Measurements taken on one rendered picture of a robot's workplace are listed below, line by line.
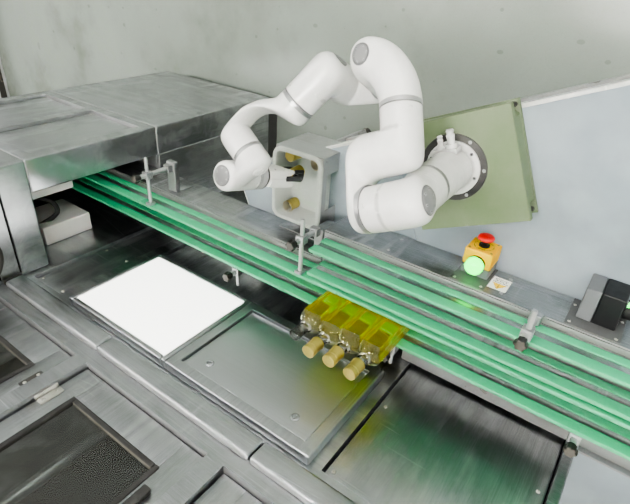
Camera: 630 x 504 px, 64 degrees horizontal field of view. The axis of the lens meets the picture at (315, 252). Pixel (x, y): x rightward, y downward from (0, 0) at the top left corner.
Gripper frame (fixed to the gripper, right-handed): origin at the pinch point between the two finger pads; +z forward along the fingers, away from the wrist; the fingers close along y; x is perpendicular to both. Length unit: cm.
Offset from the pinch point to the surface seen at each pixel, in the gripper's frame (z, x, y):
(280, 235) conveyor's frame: 4.7, -20.3, -3.8
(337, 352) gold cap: -21, -33, 37
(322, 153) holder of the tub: 2.9, 7.4, 6.7
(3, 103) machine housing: -12, -5, -138
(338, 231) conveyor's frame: 1.6, -12.0, 17.5
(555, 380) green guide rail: -5, -25, 80
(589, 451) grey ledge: 8, -44, 92
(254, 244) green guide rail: -1.3, -24.0, -8.5
